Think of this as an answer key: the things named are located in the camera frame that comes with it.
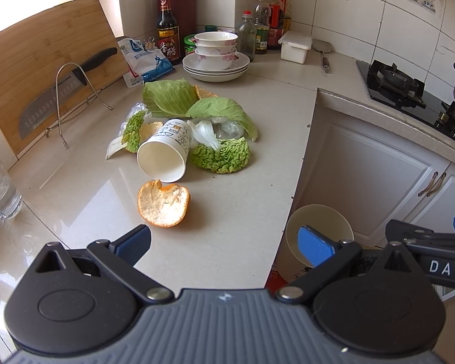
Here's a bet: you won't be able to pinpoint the bamboo cutting board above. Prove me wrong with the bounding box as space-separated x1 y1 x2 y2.
0 0 117 154

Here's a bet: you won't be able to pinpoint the metal spatula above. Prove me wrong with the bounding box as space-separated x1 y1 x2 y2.
312 39 333 74

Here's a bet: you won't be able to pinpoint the curly napa cabbage piece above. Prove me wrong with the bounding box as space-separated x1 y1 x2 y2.
189 137 251 174

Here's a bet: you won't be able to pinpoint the oil bottle green label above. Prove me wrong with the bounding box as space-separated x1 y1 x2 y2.
255 0 271 54

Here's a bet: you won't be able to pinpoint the large orange peel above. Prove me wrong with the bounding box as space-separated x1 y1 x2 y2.
137 180 190 228

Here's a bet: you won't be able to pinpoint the clear plastic bag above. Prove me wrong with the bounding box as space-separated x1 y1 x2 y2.
126 102 153 124

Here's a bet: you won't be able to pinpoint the clear glass bottle red cap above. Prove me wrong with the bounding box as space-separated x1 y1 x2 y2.
236 10 256 61

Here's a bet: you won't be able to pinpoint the binder clips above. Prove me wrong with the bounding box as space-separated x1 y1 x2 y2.
143 36 156 50

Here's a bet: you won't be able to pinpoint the cabinet door handles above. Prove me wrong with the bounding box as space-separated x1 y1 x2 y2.
417 172 446 197

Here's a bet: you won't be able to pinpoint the red label sauce bottle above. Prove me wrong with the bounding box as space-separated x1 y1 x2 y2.
268 0 284 50

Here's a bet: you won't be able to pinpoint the napa cabbage leaf with stem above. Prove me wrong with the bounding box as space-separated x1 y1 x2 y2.
106 111 146 160

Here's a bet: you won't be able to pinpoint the middle floral bowl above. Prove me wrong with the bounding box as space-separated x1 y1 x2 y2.
195 45 237 56

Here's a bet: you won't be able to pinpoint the large cabbage leaf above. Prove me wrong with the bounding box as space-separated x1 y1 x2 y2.
142 79 199 117

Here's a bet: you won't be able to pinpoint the black gas stove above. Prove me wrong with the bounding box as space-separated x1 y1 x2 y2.
357 60 455 141

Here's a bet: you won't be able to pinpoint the top floral bowl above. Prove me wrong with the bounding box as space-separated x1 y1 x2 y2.
194 31 238 47

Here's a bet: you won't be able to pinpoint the printed white paper cup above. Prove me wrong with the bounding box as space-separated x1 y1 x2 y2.
137 119 192 183

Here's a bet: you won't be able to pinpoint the white plastic lidded box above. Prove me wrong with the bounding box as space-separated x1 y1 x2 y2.
278 30 312 64

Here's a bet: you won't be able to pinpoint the floral bowl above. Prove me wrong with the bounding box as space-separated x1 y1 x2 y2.
195 53 238 71
195 45 237 56
194 31 238 47

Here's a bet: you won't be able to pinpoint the yellow cap oil bottle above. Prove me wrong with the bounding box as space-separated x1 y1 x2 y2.
280 0 292 33

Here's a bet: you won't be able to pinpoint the black handled santoku knife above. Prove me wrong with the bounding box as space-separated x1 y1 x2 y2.
19 47 117 139

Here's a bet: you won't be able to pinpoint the white trash bin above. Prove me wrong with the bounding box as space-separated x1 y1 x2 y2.
275 204 355 282

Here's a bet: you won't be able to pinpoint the green lid jar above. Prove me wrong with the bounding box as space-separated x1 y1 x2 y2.
183 35 196 56

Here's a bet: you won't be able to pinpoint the white napa stem piece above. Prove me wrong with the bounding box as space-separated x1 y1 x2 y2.
187 120 220 150

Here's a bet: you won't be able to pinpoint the white cabinet door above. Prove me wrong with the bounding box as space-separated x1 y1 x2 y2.
294 107 450 247

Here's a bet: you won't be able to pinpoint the clear plastic wrap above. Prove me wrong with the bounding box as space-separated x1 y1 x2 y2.
210 117 245 140

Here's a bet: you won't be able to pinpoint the dark vinegar bottle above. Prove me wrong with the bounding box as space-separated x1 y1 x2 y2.
157 0 180 65

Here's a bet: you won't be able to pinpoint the dark red knife block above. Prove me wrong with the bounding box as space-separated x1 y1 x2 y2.
159 0 201 46

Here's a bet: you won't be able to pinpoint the white blue salt bag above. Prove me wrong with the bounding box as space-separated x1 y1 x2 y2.
118 38 174 88

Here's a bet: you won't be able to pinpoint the bottom floral bowl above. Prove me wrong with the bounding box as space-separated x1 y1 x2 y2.
195 53 238 71

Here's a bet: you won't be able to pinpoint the stack of white plates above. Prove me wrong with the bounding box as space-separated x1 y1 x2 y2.
182 52 251 83

